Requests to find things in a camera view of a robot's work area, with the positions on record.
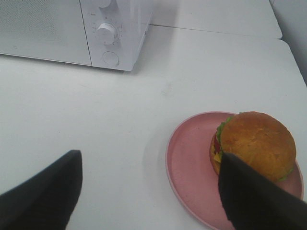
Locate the lower white timer knob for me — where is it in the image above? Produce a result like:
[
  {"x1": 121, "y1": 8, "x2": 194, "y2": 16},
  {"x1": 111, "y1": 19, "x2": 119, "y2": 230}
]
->
[{"x1": 96, "y1": 23, "x2": 118, "y2": 45}]

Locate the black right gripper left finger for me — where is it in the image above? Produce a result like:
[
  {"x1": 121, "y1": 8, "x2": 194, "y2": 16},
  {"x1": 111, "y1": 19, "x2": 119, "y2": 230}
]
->
[{"x1": 0, "y1": 150, "x2": 82, "y2": 230}]

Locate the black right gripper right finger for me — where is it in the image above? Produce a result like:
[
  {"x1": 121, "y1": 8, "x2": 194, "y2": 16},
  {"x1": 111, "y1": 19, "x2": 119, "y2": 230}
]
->
[{"x1": 218, "y1": 153, "x2": 307, "y2": 230}]

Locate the round white door button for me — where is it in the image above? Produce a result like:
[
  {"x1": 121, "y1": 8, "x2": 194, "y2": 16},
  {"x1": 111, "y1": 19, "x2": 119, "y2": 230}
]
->
[{"x1": 103, "y1": 51, "x2": 119, "y2": 66}]

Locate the burger with lettuce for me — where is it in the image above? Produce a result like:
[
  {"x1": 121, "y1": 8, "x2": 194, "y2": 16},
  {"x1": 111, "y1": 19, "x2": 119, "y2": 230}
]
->
[{"x1": 209, "y1": 111, "x2": 296, "y2": 182}]

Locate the upper white power knob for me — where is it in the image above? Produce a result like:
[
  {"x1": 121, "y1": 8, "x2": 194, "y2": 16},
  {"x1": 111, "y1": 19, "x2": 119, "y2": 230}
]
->
[{"x1": 96, "y1": 0, "x2": 111, "y2": 8}]

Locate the white microwave door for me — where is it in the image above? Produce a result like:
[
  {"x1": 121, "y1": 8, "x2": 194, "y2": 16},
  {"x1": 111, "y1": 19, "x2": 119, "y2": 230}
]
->
[{"x1": 0, "y1": 0, "x2": 91, "y2": 65}]

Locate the pink round plate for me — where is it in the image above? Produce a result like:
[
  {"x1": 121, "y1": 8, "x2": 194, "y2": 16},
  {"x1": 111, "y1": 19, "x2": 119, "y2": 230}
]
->
[{"x1": 165, "y1": 111, "x2": 305, "y2": 230}]

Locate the white microwave oven body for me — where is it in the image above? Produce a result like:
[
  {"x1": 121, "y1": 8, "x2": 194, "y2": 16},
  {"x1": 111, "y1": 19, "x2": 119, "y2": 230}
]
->
[{"x1": 80, "y1": 0, "x2": 153, "y2": 71}]

